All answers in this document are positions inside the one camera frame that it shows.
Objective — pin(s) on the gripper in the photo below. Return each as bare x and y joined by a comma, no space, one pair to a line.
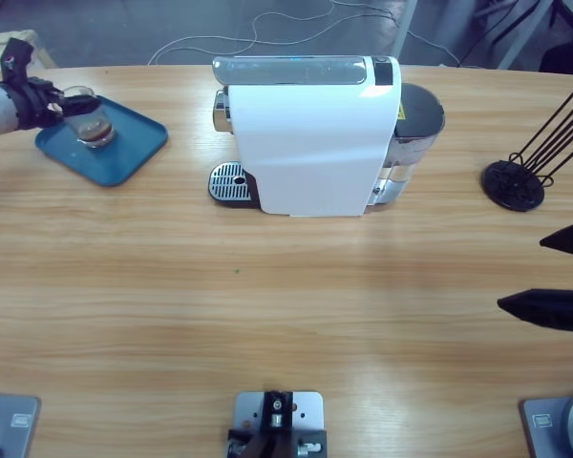
33,102

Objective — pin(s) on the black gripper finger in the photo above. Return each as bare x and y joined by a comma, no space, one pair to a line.
570,241
549,310

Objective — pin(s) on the clear drinking glass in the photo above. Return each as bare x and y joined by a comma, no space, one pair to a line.
95,131

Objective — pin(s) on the silver coffee machine lever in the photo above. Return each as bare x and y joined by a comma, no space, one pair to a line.
286,70

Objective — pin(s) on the white capsule coffee machine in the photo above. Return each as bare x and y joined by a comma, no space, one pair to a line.
305,143

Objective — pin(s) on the teal square plastic tray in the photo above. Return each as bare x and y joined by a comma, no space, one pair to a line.
124,152

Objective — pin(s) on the black capsule holder with rods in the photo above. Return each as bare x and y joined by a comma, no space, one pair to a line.
501,183

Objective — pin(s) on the black drip tray metal grate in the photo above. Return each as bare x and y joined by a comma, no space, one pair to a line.
227,183

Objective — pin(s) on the black office chair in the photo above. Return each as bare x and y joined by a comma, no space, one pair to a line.
568,59

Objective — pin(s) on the white metal table leg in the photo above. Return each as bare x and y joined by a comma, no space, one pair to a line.
406,28
525,33

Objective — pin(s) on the arm grey base plate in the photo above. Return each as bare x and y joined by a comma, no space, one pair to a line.
9,424
558,424

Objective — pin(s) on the grey mount plate dark post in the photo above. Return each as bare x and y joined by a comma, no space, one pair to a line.
277,415

